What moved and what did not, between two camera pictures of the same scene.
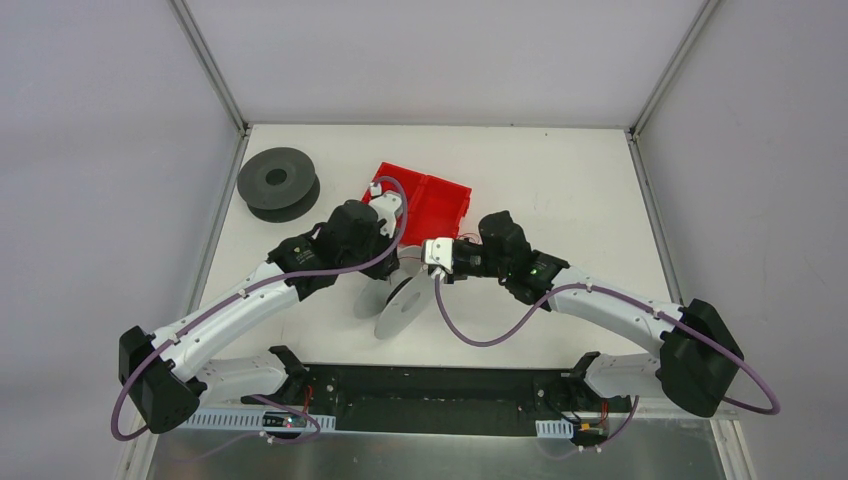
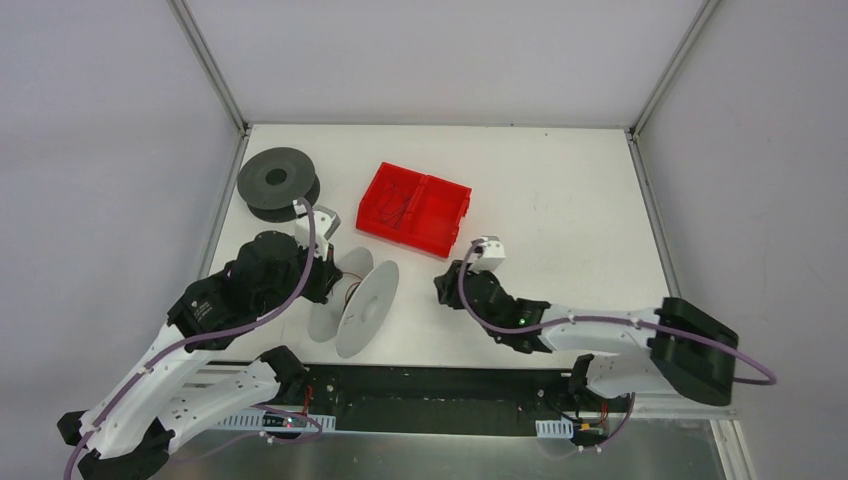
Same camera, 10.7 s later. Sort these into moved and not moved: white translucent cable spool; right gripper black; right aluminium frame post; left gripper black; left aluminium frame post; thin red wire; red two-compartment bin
Moved: right gripper black; left gripper black; white translucent cable spool; thin red wire
Not moved: left aluminium frame post; right aluminium frame post; red two-compartment bin
